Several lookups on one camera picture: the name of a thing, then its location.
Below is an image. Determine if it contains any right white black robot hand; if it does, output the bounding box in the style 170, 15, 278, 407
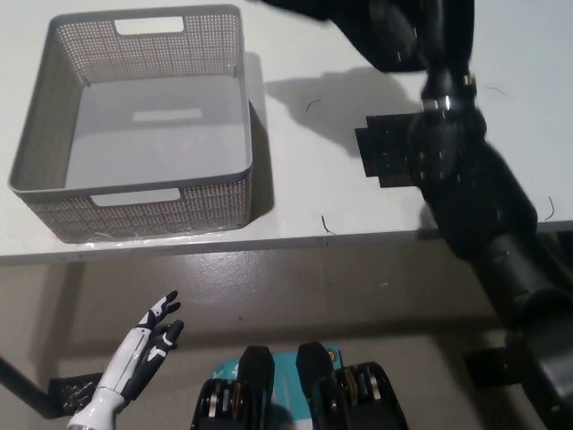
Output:
371, 0, 469, 98

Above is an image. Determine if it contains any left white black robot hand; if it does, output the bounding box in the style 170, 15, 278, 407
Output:
95, 289, 186, 400

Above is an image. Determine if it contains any black t-shirt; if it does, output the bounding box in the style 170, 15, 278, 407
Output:
257, 0, 476, 76

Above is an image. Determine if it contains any left black ribbed robot block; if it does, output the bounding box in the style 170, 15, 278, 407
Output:
192, 345, 275, 430

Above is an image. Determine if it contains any black ribbed robot block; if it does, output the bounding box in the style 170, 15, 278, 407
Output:
192, 345, 275, 430
295, 341, 408, 430

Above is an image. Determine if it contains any right black ribbed robot block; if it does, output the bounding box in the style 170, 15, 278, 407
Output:
295, 341, 408, 430

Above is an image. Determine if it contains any grey perforated plastic basket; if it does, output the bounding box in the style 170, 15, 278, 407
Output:
7, 4, 254, 245

